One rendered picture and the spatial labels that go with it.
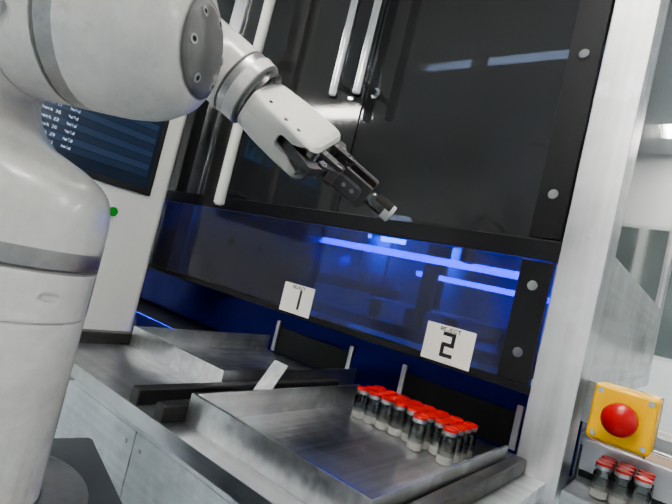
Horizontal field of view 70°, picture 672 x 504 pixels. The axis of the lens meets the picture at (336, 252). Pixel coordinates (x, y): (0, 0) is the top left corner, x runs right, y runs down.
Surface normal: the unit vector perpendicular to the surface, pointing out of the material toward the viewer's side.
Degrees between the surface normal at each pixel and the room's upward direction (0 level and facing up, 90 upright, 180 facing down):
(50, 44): 129
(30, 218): 86
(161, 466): 90
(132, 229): 90
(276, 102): 50
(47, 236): 89
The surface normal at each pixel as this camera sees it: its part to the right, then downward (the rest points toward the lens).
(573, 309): -0.60, -0.18
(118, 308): 0.75, 0.15
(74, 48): -0.19, 0.55
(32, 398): 0.90, 0.20
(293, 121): 0.53, -0.58
